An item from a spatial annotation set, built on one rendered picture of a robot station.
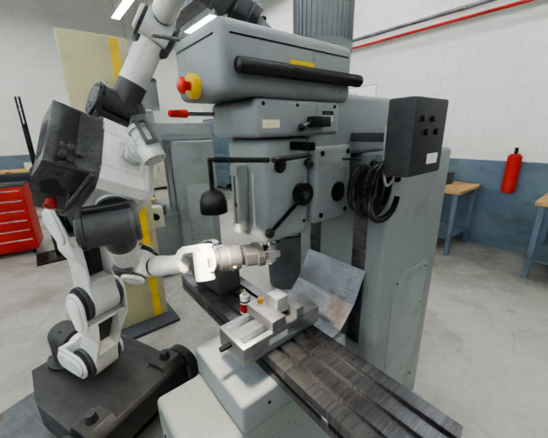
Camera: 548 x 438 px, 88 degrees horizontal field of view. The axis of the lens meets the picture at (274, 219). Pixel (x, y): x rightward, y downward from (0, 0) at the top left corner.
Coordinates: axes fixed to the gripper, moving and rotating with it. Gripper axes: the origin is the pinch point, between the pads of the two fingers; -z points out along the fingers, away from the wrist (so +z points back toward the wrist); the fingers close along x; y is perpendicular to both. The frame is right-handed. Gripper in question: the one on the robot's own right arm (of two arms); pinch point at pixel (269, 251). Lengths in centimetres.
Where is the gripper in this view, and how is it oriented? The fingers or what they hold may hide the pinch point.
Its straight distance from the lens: 102.8
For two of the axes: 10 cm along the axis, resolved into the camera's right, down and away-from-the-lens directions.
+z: -9.5, 1.0, -3.0
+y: 0.1, 9.6, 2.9
